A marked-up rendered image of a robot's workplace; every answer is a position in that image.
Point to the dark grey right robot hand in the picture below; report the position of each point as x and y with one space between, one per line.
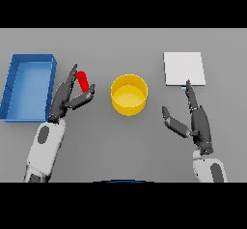
201 127

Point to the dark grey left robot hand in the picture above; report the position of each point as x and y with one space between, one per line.
61 98

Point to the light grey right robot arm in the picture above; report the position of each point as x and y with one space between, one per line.
209 169

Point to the red beaker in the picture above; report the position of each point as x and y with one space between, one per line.
83 80

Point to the pale square measuring scale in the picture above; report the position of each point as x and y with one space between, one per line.
184 68

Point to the yellow bowl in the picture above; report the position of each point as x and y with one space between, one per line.
129 95

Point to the blue tray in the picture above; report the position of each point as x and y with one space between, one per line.
28 88

